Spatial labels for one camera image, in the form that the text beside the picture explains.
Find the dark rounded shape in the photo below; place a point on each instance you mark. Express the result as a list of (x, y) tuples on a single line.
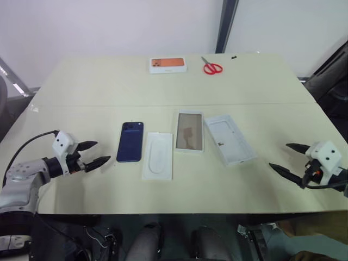
[(146, 242)]

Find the white paper insert tray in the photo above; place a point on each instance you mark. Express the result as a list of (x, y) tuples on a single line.
[(158, 157)]

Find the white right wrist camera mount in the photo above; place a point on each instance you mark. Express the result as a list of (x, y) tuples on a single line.
[(324, 152)]

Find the slanted metal frame bar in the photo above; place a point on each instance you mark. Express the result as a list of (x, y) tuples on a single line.
[(13, 77)]

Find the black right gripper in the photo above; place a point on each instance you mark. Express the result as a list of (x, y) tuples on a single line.
[(311, 174)]

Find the orange print phone box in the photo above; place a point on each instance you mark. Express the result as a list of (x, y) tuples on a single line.
[(167, 63)]

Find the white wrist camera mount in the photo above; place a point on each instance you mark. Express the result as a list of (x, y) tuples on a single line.
[(62, 142), (324, 152)]

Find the white phone box bottom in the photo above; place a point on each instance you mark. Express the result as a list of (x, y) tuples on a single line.
[(189, 130)]

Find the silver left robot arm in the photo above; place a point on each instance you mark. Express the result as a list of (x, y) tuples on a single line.
[(21, 174)]

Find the dark blue smartphone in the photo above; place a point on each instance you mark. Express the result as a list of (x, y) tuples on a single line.
[(130, 144)]

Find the dark vertical post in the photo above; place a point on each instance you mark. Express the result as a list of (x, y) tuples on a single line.
[(227, 24)]

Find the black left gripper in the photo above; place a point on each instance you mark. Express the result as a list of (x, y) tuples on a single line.
[(76, 163)]

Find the white box lid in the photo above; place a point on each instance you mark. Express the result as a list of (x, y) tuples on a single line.
[(231, 138)]

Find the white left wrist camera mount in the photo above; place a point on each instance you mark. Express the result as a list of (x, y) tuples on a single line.
[(62, 142)]

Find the metal table bracket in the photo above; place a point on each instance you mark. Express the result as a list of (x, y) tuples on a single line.
[(246, 229)]

